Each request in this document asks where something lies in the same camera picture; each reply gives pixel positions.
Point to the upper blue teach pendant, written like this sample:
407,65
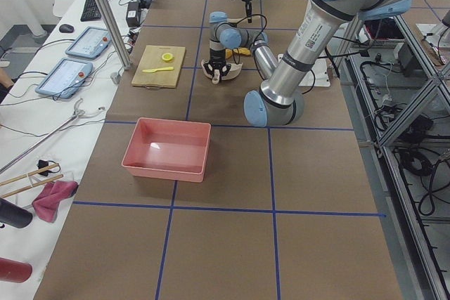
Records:
90,44

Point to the wooden sticks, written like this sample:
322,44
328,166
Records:
30,180

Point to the red water bottle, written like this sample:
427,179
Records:
14,271

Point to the pink plastic bin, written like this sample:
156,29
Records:
168,149

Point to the yellow plastic toy knife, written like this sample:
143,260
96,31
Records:
159,69

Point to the lower blue teach pendant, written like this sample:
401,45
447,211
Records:
64,80

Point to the black power adapter box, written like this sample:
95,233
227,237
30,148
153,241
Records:
133,15

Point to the yellow toy corn cob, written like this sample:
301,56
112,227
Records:
228,53

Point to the black keyboard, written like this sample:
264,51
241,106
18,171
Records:
90,11

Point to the pink cloth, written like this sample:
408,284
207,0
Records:
47,202

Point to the aluminium frame post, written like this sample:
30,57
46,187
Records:
111,25

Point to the beige plastic dustpan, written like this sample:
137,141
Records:
235,71

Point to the black computer mouse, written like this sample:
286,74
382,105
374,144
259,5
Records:
66,28

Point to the bamboo cutting board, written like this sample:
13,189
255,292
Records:
151,58

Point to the black water bottle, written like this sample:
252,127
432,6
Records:
14,215

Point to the blue teach pendant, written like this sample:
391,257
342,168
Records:
64,80
90,44

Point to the beige hand brush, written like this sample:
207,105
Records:
236,21

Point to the tan toy ginger root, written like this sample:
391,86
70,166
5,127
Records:
242,51

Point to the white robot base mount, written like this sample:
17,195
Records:
318,76

